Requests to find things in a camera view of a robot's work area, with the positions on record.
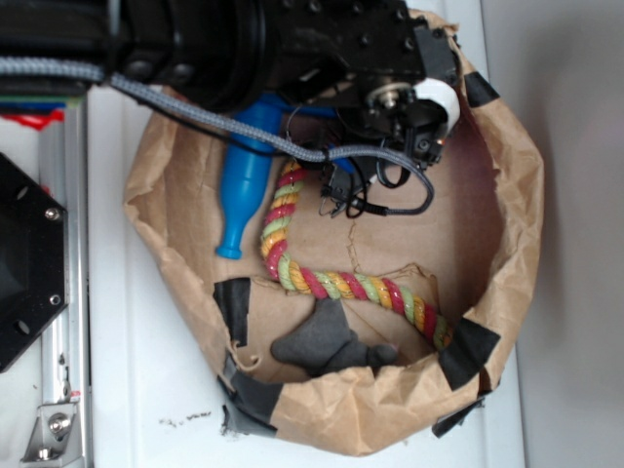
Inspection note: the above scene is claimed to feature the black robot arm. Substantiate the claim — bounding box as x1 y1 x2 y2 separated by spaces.
1 1 459 177

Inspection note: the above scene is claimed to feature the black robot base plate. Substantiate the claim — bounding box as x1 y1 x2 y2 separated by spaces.
1 155 66 372

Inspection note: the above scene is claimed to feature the grey braided cable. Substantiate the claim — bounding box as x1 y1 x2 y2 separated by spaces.
0 56 436 216

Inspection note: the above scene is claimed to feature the blue plastic bottle toy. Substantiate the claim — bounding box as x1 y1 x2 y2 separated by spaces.
216 95 296 260

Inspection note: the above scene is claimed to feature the black gripper white motor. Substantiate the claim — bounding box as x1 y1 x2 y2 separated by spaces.
319 19 460 218

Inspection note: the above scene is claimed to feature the aluminium extrusion rail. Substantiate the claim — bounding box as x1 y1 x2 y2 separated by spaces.
35 103 93 467

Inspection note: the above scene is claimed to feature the silver corner bracket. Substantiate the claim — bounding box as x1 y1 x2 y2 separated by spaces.
19 403 82 467

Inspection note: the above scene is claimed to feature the multicolour twisted rope toy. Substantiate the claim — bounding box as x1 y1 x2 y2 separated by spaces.
260 161 454 351

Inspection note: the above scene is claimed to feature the grey plush toy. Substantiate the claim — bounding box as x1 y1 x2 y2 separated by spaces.
271 298 399 377

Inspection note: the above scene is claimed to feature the brown paper bag bin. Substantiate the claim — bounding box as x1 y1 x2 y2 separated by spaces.
122 8 545 458

